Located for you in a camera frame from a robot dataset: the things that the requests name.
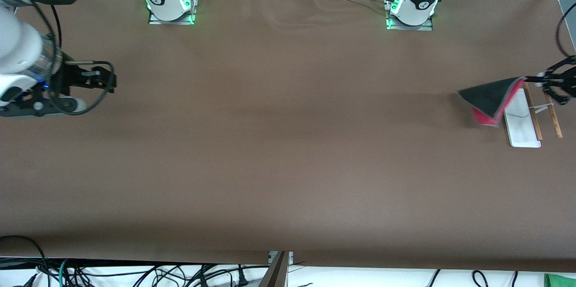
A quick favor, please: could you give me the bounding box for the grey and red towel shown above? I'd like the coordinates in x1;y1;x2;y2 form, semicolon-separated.
457;77;527;128

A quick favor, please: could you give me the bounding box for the wooden rack rod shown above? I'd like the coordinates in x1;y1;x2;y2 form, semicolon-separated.
524;82;543;140
544;91;563;139

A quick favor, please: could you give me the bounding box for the white rack base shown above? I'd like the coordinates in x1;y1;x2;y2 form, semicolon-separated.
503;88;541;148

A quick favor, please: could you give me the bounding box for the green cloth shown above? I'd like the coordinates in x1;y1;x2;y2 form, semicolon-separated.
544;274;576;287

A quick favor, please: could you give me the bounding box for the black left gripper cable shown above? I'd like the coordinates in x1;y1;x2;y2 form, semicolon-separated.
555;3;576;59

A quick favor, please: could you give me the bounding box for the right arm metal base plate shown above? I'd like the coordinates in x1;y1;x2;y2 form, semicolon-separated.
148;0;197;25

